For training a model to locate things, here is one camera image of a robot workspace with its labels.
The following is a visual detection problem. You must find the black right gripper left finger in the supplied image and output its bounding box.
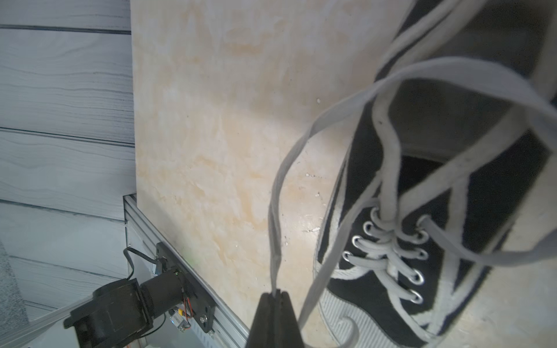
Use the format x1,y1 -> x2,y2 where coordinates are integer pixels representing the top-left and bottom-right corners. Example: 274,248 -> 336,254
245,293 -> 275,348

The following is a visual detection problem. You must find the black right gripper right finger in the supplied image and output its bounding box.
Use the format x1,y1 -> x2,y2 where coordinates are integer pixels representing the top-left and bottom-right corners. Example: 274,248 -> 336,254
275,290 -> 305,348

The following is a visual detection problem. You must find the black white canvas sneaker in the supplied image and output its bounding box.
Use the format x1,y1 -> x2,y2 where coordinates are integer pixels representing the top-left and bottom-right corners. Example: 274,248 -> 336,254
314,1 -> 556,347

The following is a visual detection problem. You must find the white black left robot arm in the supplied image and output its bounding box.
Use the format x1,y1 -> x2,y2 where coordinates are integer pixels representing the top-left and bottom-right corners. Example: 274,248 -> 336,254
63,270 -> 185,347

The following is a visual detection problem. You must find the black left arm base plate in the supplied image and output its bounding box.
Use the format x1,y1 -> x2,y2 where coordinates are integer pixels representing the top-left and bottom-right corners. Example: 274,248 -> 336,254
156,242 -> 216,334

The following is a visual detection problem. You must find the aluminium front rail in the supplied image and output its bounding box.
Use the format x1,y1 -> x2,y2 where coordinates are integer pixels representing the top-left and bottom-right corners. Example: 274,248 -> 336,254
1,195 -> 249,347

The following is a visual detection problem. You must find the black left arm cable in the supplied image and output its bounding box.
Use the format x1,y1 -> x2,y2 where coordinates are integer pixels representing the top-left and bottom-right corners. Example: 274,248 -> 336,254
122,246 -> 160,281

